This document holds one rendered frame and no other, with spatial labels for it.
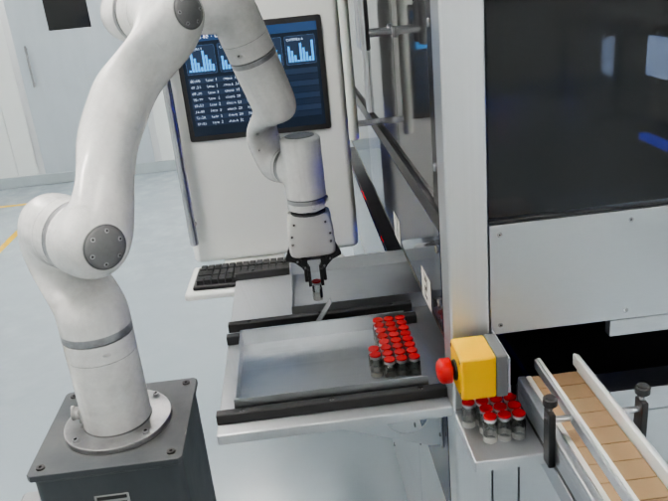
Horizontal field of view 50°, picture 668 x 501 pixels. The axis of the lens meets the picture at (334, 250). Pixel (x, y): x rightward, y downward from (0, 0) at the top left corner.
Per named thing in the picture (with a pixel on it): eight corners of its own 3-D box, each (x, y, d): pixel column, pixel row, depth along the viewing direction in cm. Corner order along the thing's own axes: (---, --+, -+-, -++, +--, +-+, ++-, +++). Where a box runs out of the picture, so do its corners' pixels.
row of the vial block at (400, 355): (395, 335, 146) (393, 314, 144) (410, 381, 129) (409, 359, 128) (384, 336, 146) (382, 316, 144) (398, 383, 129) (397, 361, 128)
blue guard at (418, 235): (343, 118, 302) (339, 75, 295) (446, 331, 121) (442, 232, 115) (342, 118, 302) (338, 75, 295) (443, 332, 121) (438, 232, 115)
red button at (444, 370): (457, 373, 113) (457, 351, 112) (464, 387, 109) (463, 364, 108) (434, 376, 113) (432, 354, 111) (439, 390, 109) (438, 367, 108)
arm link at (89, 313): (81, 356, 115) (46, 217, 106) (33, 326, 128) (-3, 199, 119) (146, 327, 123) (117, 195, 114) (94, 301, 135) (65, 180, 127)
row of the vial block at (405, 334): (406, 333, 146) (404, 313, 144) (422, 380, 129) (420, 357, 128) (395, 335, 146) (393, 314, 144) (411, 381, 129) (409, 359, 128)
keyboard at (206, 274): (335, 256, 209) (335, 250, 208) (338, 275, 196) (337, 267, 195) (199, 271, 209) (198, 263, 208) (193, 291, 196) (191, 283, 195)
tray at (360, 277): (423, 259, 182) (422, 247, 181) (446, 302, 158) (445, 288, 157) (290, 274, 181) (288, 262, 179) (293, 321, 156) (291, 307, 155)
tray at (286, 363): (404, 325, 150) (403, 310, 149) (428, 393, 126) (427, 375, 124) (242, 345, 149) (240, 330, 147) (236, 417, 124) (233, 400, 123)
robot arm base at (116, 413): (51, 461, 121) (23, 367, 114) (80, 400, 138) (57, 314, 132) (164, 447, 121) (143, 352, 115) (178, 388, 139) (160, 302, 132)
